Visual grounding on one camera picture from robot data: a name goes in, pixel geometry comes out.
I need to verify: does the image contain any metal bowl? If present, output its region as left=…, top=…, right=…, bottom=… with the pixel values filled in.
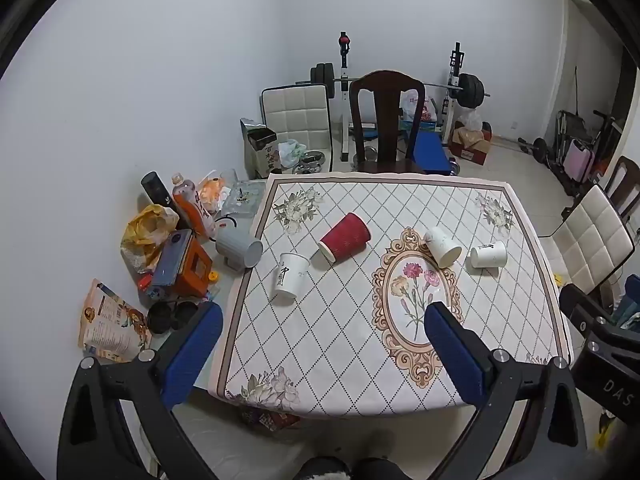
left=292, top=152, right=331, bottom=174

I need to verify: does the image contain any dark wooden chair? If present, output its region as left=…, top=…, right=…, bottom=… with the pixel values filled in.
left=348, top=70, right=427, bottom=176
left=602, top=156, right=640, bottom=221

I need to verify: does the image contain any printed cardboard box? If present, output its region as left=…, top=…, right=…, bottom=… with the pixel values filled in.
left=240, top=118, right=281, bottom=180

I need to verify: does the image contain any white weight rack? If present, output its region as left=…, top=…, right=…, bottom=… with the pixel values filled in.
left=332, top=31, right=466, bottom=162

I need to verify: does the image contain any dark fuzzy slipper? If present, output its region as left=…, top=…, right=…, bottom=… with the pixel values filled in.
left=299, top=456, right=352, bottom=480
left=353, top=456, right=403, bottom=480

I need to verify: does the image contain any blue flat device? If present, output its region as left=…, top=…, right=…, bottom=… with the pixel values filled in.
left=149, top=230, right=194, bottom=289

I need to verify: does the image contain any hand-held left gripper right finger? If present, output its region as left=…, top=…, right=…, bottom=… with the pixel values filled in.
left=424, top=302, right=587, bottom=480

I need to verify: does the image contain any grey cylindrical mug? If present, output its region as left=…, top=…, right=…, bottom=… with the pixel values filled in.
left=216, top=227, right=264, bottom=271

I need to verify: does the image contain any black bottle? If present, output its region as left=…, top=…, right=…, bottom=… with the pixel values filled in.
left=141, top=172, right=176, bottom=212

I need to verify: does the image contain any colourful packet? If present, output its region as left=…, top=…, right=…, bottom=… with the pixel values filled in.
left=240, top=406, right=301, bottom=431

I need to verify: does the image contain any pink suitcase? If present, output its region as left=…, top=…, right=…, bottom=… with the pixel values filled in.
left=564, top=139, right=596, bottom=184

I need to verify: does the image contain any black dumbbell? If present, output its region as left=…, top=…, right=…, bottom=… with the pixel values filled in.
left=517, top=137, right=551, bottom=163

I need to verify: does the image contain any orange drink bottle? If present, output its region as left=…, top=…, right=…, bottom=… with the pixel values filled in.
left=171, top=173, right=217, bottom=239

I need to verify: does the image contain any green and white plastic bag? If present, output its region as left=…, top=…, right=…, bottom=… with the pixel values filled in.
left=277, top=139, right=307, bottom=167

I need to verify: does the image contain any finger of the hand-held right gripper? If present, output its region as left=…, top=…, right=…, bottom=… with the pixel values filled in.
left=559, top=284, right=640, bottom=356

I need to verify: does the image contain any white padded chair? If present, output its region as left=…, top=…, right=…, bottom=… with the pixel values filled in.
left=537, top=184, right=636, bottom=306
left=260, top=84, right=335, bottom=173

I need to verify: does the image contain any red paper cup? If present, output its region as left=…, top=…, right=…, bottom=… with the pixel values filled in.
left=319, top=212, right=372, bottom=264

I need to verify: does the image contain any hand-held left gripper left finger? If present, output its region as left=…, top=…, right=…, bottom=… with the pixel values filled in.
left=57, top=301, right=224, bottom=480

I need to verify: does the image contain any yellow plastic bag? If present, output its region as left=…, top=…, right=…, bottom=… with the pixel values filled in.
left=121, top=204, right=180, bottom=274

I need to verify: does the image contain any black round lid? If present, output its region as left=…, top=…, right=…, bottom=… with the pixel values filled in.
left=172, top=300, right=199, bottom=330
left=148, top=302, right=174, bottom=334

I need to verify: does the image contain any orange box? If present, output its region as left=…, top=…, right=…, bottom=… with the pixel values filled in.
left=172, top=244, right=215, bottom=299

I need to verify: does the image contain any brown cardboard box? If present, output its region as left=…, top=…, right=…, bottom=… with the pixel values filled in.
left=449, top=127, right=493, bottom=166

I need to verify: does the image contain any floral diamond-pattern tablecloth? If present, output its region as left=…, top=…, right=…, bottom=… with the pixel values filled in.
left=209, top=172, right=574, bottom=420

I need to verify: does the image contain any orange snack bag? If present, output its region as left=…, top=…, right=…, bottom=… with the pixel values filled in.
left=197, top=172, right=232, bottom=217

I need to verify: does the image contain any black folded cart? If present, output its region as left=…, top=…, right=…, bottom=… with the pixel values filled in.
left=552, top=110, right=592, bottom=162

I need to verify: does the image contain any colourful magazine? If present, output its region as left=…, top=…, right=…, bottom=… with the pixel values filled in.
left=77, top=278, right=153, bottom=364

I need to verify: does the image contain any white paper cup black print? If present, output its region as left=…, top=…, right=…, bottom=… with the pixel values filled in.
left=272, top=253, right=311, bottom=302
left=469, top=241, right=508, bottom=269

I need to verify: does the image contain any red and white plastic bag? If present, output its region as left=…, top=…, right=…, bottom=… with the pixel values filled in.
left=400, top=89, right=437, bottom=124

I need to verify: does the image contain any clear plastic container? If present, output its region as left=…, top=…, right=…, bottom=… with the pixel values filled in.
left=220, top=170, right=267, bottom=219

